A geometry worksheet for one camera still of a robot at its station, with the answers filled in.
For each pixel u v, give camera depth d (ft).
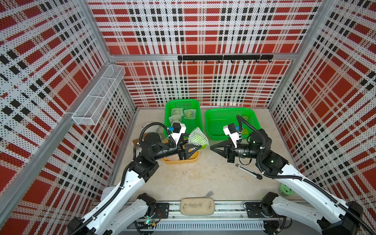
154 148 1.64
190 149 1.91
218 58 2.92
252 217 2.36
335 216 1.26
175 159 1.88
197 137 1.95
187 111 3.61
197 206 2.36
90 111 3.03
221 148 1.93
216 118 3.40
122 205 1.50
